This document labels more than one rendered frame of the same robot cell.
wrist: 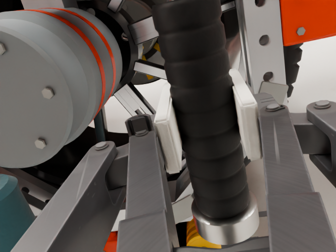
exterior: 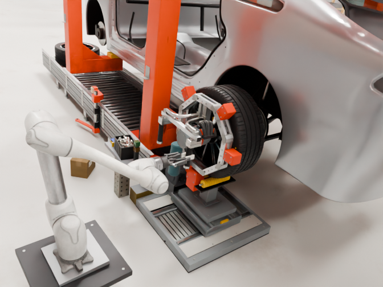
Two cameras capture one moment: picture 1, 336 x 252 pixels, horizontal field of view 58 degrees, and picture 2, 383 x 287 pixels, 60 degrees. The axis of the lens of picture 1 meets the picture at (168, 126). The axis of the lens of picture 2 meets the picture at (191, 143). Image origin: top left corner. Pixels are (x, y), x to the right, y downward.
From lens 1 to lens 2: 1.98 m
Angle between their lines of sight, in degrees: 38
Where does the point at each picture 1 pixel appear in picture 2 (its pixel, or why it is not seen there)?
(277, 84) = (220, 163)
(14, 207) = (179, 150)
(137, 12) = not seen: hidden behind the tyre
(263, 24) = (221, 153)
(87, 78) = not seen: hidden behind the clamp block
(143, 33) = (219, 138)
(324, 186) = (303, 241)
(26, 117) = (182, 143)
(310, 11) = (226, 157)
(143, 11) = not seen: hidden behind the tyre
